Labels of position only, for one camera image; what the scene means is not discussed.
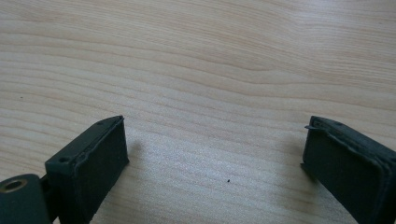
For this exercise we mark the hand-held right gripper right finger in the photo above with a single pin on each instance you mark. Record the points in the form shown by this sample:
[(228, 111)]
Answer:
[(351, 171)]

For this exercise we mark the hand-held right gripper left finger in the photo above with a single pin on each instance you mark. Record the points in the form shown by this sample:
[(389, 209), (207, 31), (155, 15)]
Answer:
[(84, 174)]

